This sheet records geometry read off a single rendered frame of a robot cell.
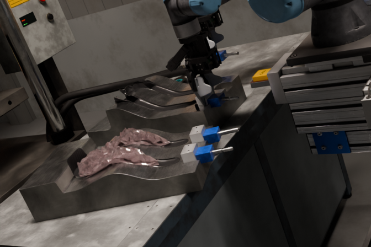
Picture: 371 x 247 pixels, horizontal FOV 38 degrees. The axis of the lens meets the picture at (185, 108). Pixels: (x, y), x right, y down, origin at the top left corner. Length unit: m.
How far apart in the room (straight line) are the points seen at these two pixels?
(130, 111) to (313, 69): 0.66
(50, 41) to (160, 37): 2.16
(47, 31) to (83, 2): 2.45
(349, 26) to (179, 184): 0.56
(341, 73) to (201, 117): 0.47
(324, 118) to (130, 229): 0.55
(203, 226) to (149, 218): 0.24
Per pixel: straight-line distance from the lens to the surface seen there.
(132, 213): 1.40
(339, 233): 2.44
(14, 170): 2.14
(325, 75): 1.34
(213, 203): 1.58
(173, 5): 1.53
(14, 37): 2.10
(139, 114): 1.74
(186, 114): 1.63
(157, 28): 4.41
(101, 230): 1.39
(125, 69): 4.79
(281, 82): 1.39
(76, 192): 1.48
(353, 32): 1.29
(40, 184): 1.52
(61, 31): 2.42
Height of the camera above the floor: 1.44
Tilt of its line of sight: 19 degrees down
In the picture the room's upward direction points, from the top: 21 degrees counter-clockwise
